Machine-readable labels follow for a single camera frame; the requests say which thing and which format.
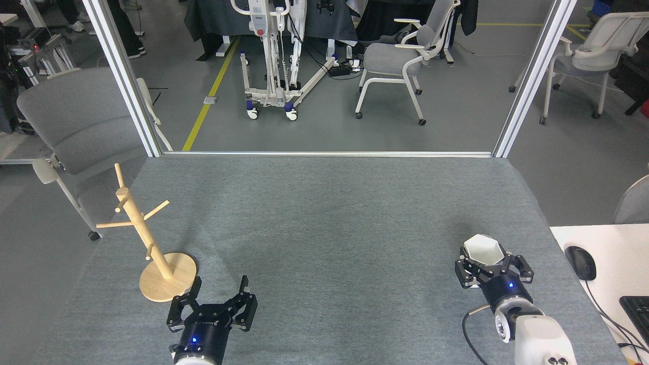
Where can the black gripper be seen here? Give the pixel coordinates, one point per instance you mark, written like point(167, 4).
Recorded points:
point(507, 290)
point(204, 333)

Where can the white hexagonal cup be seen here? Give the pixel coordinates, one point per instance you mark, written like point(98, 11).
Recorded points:
point(481, 249)

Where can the wooden cup rack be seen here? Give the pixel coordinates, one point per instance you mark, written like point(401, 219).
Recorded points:
point(138, 220)

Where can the black computer mouse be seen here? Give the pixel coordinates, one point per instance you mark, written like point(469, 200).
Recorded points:
point(580, 262)

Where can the white desk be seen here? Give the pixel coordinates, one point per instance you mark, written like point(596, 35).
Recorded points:
point(618, 253)

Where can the black keyboard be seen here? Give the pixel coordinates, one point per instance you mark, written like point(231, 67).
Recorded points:
point(640, 314)

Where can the grey chair backrest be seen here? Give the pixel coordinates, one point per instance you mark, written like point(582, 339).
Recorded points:
point(634, 205)

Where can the metal floor plate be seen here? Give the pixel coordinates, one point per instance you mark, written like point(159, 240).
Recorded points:
point(210, 100)

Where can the white stand on wheels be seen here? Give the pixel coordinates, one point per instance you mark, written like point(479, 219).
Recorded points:
point(276, 96)

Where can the large grey chair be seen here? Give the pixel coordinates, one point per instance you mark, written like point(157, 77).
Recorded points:
point(81, 121)

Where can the grey chair with armrests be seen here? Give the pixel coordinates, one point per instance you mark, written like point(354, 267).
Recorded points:
point(390, 58)

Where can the white mesh-back chair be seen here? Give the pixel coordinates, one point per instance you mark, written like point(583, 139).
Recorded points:
point(588, 53)

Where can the black power strip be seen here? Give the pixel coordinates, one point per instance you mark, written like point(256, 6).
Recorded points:
point(339, 70)

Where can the dark cloth covered table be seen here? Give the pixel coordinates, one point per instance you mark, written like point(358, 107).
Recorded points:
point(213, 20)

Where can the person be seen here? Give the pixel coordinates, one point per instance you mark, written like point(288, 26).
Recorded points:
point(77, 26)
point(127, 30)

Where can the equipment cart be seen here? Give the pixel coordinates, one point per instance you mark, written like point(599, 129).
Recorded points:
point(40, 56)

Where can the silver frame crossbar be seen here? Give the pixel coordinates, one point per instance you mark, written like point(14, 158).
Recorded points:
point(329, 153)

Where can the silver frame post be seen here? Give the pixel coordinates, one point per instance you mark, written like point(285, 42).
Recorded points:
point(532, 76)
point(121, 66)

